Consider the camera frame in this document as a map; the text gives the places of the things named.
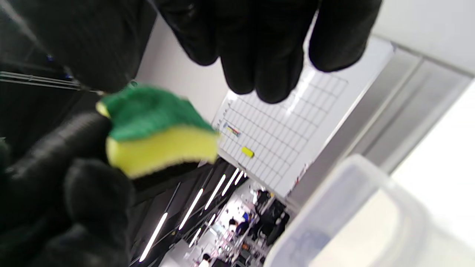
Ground person's right hand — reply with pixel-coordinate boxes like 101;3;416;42
0;111;135;267

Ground person's left hand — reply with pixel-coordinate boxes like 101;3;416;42
0;0;383;104

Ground yellow green scouring sponge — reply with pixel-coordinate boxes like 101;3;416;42
96;85;220;179

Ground clear plastic airtight container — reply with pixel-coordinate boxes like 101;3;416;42
263;154;431;267

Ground white mobile whiteboard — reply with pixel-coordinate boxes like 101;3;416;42
212;35;475;208

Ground grey ceiling pipes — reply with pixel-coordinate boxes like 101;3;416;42
0;70;104;95

